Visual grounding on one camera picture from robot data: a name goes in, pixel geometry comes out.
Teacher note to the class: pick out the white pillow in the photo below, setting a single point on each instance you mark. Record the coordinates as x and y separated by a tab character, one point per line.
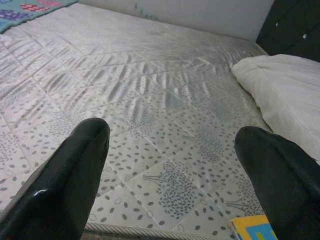
287	87

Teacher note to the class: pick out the yellow-edged blue children's book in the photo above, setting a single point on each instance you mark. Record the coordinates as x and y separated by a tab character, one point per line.
252	227

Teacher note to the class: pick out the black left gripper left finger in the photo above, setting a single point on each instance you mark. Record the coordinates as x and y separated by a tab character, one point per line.
57	185

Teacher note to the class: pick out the dark wardrobe with small knobs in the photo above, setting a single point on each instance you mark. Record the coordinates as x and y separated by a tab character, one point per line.
292	25

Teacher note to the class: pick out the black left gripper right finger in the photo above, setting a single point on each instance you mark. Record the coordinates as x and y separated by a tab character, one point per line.
282	185

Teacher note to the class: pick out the turquoise blanket with colourful shapes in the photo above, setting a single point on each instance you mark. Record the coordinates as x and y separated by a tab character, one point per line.
22	13

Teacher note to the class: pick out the grey quilted spotted mattress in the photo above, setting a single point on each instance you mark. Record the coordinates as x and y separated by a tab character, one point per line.
150	87

